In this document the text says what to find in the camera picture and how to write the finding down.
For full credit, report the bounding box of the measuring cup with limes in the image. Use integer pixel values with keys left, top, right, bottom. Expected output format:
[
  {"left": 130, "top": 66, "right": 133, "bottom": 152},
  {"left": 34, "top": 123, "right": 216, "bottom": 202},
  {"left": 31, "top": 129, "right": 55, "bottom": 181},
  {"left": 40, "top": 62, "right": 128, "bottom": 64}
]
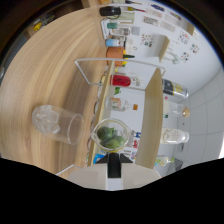
[{"left": 90, "top": 118, "right": 134, "bottom": 179}]

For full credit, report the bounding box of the clear bottle with green cap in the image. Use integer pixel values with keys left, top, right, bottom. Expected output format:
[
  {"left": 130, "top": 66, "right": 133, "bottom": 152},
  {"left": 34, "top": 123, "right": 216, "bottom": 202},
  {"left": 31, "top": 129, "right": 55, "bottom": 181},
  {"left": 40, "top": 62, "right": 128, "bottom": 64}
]
[{"left": 154, "top": 155, "right": 175, "bottom": 168}]

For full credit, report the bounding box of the two-tier wooden shelf rack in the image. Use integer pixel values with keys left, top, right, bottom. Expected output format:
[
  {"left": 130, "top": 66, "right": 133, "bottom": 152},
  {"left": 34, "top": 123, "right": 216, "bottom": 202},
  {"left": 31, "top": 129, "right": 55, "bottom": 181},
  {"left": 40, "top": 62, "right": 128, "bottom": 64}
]
[{"left": 74, "top": 57, "right": 167, "bottom": 178}]

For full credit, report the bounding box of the clear glass tumbler with ice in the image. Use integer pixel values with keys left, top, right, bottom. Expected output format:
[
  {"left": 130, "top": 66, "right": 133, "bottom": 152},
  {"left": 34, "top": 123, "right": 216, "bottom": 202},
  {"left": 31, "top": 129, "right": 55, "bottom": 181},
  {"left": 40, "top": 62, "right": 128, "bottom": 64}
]
[{"left": 31, "top": 104, "right": 85, "bottom": 146}]

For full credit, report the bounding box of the glass jar with cork lid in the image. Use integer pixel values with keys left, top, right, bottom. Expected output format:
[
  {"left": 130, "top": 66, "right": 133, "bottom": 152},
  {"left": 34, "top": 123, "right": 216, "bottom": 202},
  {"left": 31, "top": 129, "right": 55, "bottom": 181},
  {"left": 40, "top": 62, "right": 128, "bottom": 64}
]
[{"left": 163, "top": 99, "right": 191, "bottom": 118}]

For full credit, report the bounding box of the red liquid bottle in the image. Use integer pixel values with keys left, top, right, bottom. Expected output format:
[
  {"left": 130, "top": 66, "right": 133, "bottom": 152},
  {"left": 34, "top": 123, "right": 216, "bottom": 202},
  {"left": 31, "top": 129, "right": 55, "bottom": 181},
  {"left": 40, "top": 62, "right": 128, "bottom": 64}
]
[{"left": 109, "top": 74, "right": 143, "bottom": 89}]

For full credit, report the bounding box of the orange pot with utensils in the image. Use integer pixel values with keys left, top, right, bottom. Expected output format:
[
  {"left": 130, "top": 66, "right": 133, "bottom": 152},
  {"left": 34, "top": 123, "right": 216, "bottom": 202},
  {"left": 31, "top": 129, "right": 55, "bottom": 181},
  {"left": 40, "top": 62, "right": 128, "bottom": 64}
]
[{"left": 106, "top": 46, "right": 136, "bottom": 68}]

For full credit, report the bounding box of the small white bottle blue base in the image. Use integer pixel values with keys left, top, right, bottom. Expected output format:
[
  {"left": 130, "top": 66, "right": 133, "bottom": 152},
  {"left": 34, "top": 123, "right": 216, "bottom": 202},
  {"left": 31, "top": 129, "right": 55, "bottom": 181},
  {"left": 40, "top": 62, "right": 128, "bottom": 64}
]
[{"left": 105, "top": 38, "right": 126, "bottom": 48}]

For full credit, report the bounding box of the black handbag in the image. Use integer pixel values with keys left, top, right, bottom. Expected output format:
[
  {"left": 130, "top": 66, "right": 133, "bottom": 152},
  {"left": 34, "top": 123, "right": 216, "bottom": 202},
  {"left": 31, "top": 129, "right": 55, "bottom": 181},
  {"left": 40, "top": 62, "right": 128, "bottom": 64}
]
[{"left": 99, "top": 5, "right": 123, "bottom": 18}]

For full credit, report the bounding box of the wooden wall shelf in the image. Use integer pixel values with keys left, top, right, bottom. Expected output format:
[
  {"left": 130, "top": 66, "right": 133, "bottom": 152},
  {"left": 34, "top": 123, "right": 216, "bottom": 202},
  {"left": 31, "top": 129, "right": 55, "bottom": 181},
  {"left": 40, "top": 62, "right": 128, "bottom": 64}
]
[{"left": 159, "top": 34, "right": 181, "bottom": 64}]

